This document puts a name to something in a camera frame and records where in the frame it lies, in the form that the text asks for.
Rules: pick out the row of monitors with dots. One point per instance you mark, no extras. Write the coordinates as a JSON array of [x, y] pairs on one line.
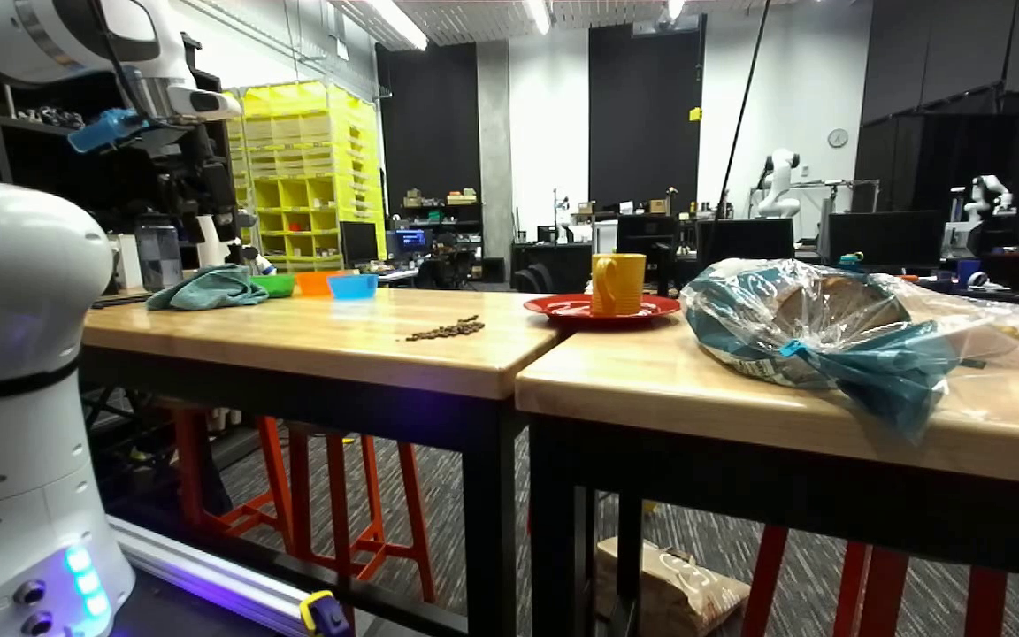
[[881, 237]]

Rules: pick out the red metal stool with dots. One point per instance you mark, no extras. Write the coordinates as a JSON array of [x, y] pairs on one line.
[[863, 588]]

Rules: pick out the wall clock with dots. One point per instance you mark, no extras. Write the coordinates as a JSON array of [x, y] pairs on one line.
[[838, 138]]

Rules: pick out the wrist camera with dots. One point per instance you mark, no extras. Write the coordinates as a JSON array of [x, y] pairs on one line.
[[103, 129]]

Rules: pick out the blue bowl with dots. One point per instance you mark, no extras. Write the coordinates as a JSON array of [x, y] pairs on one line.
[[353, 287]]

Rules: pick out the black pole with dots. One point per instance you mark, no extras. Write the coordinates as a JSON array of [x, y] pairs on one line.
[[739, 115]]

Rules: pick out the monitor with blue screen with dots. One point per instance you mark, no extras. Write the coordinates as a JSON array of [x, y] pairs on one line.
[[409, 241]]

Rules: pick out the heap of coffee beans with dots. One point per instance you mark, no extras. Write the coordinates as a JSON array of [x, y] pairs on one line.
[[449, 330]]

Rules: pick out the teal towel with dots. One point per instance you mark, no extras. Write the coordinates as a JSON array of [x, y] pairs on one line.
[[209, 290]]

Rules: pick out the red plate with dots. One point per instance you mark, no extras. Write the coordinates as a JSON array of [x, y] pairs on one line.
[[563, 307]]

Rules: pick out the yellow bin shelf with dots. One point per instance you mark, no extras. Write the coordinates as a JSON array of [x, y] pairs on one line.
[[310, 177]]

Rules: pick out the brown paper bag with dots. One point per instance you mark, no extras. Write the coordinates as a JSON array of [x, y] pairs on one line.
[[678, 593]]

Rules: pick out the blue and yellow clamp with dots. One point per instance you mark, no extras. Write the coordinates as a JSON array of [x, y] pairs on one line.
[[324, 615]]

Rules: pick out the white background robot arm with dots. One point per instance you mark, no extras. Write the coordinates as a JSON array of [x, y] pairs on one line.
[[777, 186], [987, 195]]

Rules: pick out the orange metal stool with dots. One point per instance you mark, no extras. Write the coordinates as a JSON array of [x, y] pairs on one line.
[[249, 513], [368, 540]]

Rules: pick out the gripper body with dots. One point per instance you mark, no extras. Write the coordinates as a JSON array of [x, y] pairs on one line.
[[195, 168]]

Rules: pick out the black shelf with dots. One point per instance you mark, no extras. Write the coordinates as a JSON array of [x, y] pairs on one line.
[[49, 168]]

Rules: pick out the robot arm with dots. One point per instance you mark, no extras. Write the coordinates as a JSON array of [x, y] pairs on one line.
[[19, 354]]

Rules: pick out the green bowl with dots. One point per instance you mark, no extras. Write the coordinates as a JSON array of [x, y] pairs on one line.
[[278, 285]]

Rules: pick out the clear water bottle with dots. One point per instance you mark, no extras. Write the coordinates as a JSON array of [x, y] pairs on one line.
[[158, 257]]

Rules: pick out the bag of sliced bread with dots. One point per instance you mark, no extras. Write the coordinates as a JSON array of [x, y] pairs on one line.
[[828, 336]]

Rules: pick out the yellow mug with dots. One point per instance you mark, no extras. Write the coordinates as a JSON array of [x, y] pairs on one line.
[[620, 285]]

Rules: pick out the orange bowl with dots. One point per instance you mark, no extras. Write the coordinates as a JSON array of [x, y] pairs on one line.
[[313, 281]]

